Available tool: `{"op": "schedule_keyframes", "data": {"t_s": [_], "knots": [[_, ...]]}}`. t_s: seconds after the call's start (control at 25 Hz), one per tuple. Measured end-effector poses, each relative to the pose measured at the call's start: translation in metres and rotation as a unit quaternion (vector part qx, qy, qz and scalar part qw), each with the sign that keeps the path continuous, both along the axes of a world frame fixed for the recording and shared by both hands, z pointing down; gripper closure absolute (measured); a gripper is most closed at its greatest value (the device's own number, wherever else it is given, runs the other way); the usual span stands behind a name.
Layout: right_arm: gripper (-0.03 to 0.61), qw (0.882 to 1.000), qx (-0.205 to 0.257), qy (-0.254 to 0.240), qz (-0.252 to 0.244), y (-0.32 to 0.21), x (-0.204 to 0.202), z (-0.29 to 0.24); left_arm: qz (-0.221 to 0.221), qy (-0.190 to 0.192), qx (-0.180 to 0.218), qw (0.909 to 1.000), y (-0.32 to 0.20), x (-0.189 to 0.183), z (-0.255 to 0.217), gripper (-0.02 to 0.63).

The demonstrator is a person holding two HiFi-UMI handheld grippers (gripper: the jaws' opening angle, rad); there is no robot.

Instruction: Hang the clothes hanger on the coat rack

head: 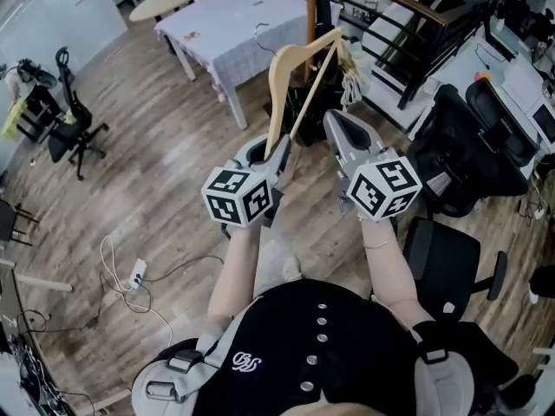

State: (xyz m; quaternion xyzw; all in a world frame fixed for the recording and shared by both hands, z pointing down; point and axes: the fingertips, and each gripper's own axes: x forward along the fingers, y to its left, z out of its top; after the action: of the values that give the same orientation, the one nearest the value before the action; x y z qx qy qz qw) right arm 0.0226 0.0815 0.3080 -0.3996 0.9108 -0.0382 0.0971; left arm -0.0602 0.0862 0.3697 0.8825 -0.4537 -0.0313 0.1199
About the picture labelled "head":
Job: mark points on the wooden coat rack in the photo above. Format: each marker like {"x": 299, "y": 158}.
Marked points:
{"x": 310, "y": 37}

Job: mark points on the person's right forearm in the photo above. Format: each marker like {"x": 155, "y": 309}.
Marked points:
{"x": 390, "y": 267}

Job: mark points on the black armrest office chair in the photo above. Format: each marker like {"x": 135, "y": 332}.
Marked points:
{"x": 446, "y": 267}

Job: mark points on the white office desk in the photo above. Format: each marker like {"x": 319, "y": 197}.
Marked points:
{"x": 494, "y": 72}

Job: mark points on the wooden clothes hanger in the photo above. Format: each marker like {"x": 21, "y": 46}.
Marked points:
{"x": 295, "y": 80}

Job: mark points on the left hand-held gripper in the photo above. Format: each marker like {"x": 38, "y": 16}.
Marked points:
{"x": 234, "y": 197}

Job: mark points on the table with white tablecloth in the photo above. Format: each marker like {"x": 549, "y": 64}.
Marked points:
{"x": 243, "y": 28}

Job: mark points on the white power strip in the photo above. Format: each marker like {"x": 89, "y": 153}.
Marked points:
{"x": 138, "y": 274}

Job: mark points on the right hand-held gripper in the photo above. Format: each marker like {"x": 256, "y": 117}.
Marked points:
{"x": 381, "y": 184}

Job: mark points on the black mesh office chair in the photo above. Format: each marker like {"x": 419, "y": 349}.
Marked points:
{"x": 71, "y": 115}

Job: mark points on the black waste basket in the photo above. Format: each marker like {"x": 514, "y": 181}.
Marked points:
{"x": 314, "y": 111}

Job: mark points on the yellow cloth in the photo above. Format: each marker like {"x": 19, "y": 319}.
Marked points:
{"x": 11, "y": 119}

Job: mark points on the person's black buttoned top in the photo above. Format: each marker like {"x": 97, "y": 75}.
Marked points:
{"x": 312, "y": 345}

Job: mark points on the white plastic hangers bundle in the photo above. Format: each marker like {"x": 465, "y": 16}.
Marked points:
{"x": 353, "y": 78}

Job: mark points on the person's light shoe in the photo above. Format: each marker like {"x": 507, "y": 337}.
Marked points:
{"x": 291, "y": 268}

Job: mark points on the black padded office chair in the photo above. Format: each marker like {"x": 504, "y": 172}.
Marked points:
{"x": 472, "y": 145}

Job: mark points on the person's left forearm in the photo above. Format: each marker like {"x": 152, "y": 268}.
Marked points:
{"x": 234, "y": 271}

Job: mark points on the grey harness vest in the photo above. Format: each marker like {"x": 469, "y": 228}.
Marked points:
{"x": 191, "y": 371}

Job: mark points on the black stair railing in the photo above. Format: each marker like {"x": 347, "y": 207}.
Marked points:
{"x": 390, "y": 28}

